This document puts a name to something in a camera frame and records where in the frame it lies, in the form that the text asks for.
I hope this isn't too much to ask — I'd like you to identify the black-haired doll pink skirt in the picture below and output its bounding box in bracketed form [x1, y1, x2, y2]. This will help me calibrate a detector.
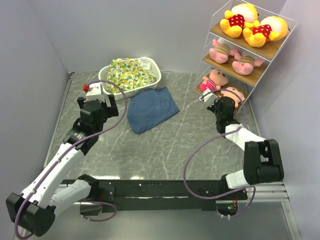
[199, 69, 228, 93]

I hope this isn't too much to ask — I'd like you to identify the pink pig plush striped shirt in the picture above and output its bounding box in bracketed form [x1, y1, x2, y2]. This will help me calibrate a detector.
[209, 38, 242, 64]

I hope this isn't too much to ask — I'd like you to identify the yellow bear plush polka dot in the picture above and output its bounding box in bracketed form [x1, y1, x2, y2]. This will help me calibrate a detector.
[219, 3, 259, 38]

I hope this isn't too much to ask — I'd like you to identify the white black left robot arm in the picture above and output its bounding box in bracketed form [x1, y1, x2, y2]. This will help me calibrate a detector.
[5, 94, 119, 240]

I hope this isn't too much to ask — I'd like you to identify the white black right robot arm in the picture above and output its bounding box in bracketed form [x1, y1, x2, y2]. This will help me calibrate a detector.
[207, 96, 285, 200]

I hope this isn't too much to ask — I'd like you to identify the blue checkered cloth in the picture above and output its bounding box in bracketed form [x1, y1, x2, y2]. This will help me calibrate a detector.
[127, 87, 180, 134]

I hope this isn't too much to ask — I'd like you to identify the white plastic laundry basket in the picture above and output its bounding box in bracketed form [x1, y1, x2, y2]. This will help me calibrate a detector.
[98, 57, 162, 98]

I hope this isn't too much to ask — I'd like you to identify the lemon print cloth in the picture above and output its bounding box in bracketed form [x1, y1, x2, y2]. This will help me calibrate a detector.
[106, 58, 157, 92]

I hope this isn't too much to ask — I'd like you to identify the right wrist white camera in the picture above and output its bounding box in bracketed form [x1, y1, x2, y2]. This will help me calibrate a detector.
[199, 88, 218, 107]

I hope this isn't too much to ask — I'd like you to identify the wrist white camera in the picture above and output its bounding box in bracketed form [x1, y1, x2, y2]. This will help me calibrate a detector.
[199, 88, 218, 107]
[83, 82, 105, 102]

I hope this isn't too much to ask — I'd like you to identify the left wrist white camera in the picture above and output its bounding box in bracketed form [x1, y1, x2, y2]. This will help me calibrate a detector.
[83, 82, 105, 102]

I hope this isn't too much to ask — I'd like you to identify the white wire wooden shelf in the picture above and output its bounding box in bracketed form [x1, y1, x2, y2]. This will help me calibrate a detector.
[193, 0, 298, 115]

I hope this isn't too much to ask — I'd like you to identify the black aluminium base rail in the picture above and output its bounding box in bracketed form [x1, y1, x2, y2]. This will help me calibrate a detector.
[24, 174, 291, 216]

